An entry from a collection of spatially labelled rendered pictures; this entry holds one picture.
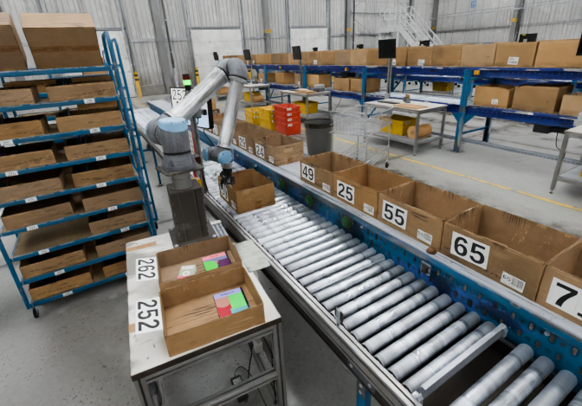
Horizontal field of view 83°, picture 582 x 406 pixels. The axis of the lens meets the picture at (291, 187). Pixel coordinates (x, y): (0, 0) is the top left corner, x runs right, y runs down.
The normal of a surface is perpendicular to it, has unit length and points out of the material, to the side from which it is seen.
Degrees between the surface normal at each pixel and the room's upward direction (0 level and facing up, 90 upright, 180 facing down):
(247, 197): 90
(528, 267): 90
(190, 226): 90
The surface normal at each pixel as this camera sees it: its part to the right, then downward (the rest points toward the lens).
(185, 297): 0.41, 0.31
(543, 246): -0.86, 0.22
